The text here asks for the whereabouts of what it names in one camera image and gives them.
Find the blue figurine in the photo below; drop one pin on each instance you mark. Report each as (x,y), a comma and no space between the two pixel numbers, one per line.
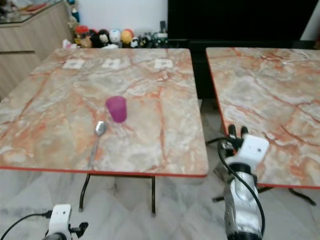
(73,14)

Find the light wooden cabinet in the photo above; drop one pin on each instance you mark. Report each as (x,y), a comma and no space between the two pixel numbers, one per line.
(25,55)

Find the small black plush toy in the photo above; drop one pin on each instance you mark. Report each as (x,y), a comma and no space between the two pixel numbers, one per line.
(94,40)

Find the purple plastic cup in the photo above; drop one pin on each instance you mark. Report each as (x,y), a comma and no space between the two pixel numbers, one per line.
(117,110)

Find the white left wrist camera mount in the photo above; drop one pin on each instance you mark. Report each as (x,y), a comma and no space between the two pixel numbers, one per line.
(60,217)

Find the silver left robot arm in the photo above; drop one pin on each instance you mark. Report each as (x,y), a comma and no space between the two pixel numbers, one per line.
(55,237)

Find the white round toy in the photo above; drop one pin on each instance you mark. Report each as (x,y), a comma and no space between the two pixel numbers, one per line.
(115,36)

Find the silver metal spoon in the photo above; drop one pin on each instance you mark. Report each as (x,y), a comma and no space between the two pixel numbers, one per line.
(100,128)

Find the marble-top table with cup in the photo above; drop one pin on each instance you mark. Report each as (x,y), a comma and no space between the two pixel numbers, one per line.
(60,110)

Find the orange round toy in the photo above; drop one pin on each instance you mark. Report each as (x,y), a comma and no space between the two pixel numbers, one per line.
(127,37)

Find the black plush toy with face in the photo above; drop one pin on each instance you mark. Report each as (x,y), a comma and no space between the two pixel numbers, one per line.
(104,39)

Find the small pink white object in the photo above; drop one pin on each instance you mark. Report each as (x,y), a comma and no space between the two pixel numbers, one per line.
(70,44)

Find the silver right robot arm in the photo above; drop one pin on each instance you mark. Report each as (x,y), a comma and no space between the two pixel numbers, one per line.
(240,205)

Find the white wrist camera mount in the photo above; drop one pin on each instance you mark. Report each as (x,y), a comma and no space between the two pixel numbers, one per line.
(255,148)
(60,217)

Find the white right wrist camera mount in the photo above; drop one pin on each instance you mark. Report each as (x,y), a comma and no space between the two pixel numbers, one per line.
(255,148)

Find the white paper tag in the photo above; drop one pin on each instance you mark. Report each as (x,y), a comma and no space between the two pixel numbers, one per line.
(73,64)
(111,64)
(163,64)

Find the empty marble-top table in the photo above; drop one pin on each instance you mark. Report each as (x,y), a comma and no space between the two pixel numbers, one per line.
(265,90)

